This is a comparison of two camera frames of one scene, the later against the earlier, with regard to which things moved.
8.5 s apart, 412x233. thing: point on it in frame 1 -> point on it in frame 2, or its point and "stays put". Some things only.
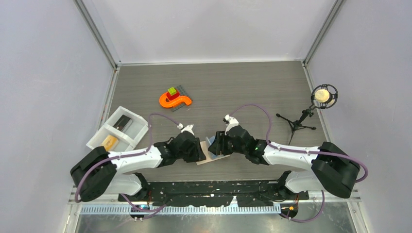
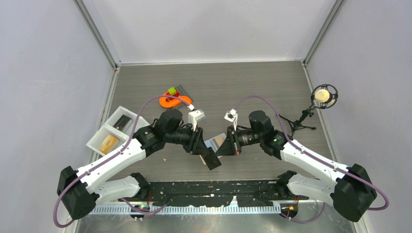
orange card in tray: x=110 y=143 stays put
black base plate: x=214 y=193 stays put
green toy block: x=172 y=91 stays put
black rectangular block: x=122 y=122 -> x=211 y=159
